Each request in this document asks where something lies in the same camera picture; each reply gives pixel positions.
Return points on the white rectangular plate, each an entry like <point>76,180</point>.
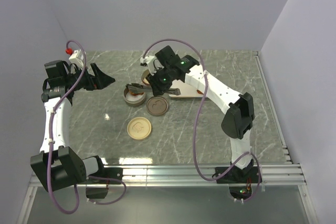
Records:
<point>187,91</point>

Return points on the cream round lid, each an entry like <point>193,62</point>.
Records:
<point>139,128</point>

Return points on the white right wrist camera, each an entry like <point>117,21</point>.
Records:
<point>148,61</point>

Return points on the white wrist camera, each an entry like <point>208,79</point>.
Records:
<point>148,61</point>
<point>75,57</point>

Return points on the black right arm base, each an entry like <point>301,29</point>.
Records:
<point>249,174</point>

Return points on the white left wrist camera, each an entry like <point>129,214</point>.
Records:
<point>75,57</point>

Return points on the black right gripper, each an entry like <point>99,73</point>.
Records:
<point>157,89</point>

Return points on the brown round lid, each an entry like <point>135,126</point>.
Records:
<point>157,106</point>

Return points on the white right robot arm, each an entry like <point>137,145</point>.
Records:
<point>238,109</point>

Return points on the metal serving tongs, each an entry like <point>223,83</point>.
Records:
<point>142,88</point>

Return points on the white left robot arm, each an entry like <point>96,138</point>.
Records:
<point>57,166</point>

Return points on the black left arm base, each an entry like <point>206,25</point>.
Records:
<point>108,175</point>

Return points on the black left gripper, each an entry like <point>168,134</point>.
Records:
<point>100,81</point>

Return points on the grey steel tin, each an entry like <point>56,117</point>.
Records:
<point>133,99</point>

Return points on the aluminium mounting rail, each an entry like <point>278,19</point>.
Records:
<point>187,175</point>

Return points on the red striped steel tin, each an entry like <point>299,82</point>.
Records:
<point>144,78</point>

